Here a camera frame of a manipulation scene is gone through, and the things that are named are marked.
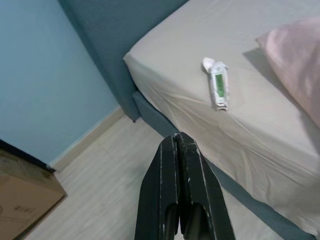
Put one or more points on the teal upholstered bed frame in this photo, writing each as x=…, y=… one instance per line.
x=105, y=37

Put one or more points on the brown closed cardboard box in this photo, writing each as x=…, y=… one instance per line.
x=25, y=205

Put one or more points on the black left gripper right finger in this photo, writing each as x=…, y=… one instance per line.
x=200, y=195

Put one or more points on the pink patterned pillow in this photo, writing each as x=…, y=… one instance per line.
x=295, y=55

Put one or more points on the white green wrapper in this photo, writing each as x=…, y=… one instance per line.
x=219, y=85

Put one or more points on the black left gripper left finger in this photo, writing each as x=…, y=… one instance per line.
x=157, y=190

